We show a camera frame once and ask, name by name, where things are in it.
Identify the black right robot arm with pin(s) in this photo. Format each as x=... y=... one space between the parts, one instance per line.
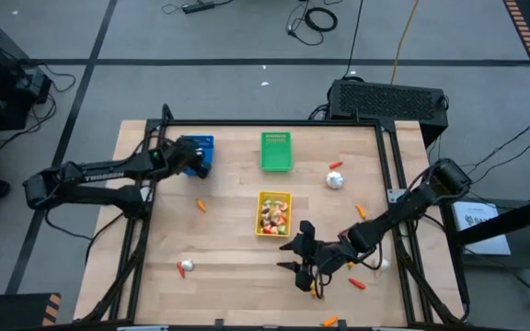
x=407 y=207

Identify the large white garlic bulb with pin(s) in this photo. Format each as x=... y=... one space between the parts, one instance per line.
x=334 y=180

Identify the black power strip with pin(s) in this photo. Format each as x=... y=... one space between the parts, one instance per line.
x=198 y=7

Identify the white printed sheet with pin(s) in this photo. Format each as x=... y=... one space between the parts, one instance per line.
x=476 y=220

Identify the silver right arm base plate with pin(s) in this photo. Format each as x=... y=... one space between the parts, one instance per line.
x=395 y=195

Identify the black table edge bracket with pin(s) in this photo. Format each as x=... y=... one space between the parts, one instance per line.
x=219 y=325
x=342 y=325

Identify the blue plastic basket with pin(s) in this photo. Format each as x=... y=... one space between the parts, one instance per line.
x=208 y=143

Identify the green plastic basket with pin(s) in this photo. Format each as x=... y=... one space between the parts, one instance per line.
x=276 y=154

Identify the yellow-orange chili pepper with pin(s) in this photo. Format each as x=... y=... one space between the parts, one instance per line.
x=350 y=264

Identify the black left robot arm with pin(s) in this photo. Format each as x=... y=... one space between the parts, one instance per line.
x=108 y=171

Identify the black hazard-striped box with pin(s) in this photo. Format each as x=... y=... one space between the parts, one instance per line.
x=12 y=315

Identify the black aluminium table frame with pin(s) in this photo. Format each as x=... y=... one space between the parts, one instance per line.
x=269 y=122

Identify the yellow plastic basket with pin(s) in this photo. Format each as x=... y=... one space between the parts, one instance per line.
x=258 y=216

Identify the black metal stand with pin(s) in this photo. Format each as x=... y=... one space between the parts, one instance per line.
x=513 y=217

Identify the black perforated computer case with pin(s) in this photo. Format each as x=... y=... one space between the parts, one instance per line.
x=384 y=106

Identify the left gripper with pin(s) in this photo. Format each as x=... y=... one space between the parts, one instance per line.
x=187 y=156

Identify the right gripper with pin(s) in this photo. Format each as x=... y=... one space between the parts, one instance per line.
x=327 y=257

